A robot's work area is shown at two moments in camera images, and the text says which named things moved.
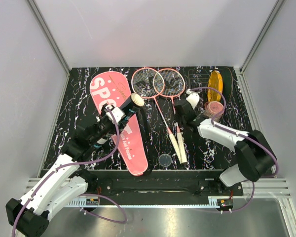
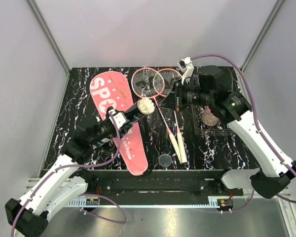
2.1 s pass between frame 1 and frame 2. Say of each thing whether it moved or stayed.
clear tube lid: stayed
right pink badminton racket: stayed
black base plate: stayed
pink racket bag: stayed
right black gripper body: moved
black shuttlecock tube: moved
